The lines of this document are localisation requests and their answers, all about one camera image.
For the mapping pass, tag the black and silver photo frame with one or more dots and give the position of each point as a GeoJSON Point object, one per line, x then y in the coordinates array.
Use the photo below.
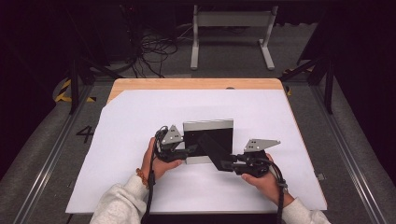
{"type": "Point", "coordinates": [211, 137]}

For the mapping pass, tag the aluminium floor rail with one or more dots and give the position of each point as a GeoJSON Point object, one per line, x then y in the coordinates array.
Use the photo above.
{"type": "Point", "coordinates": [345, 146]}
{"type": "Point", "coordinates": [59, 146]}

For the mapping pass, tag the wooden table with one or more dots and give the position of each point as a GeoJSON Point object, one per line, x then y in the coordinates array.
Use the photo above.
{"type": "Point", "coordinates": [193, 84]}

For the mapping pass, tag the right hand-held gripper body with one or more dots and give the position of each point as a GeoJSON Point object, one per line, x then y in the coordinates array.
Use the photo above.
{"type": "Point", "coordinates": [258, 145]}

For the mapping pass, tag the small grey floor bracket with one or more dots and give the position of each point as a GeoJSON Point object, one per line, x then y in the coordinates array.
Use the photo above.
{"type": "Point", "coordinates": [321, 176]}

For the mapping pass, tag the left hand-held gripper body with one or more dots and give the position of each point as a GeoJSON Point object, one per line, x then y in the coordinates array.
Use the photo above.
{"type": "Point", "coordinates": [171, 137]}

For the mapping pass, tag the person's right hand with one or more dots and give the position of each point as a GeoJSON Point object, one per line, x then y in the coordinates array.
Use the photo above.
{"type": "Point", "coordinates": [267, 186]}

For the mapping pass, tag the white metal desk frame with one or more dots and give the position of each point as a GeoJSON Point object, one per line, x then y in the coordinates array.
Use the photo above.
{"type": "Point", "coordinates": [232, 19]}

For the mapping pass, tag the person's left hand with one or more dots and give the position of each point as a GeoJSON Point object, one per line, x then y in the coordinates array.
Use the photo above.
{"type": "Point", "coordinates": [158, 169]}

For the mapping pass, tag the black metal stand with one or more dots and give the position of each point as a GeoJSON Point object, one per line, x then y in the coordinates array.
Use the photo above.
{"type": "Point", "coordinates": [74, 84]}
{"type": "Point", "coordinates": [328, 84]}

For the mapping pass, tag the white paper sheet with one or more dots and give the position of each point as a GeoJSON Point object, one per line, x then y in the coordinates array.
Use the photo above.
{"type": "Point", "coordinates": [193, 105]}

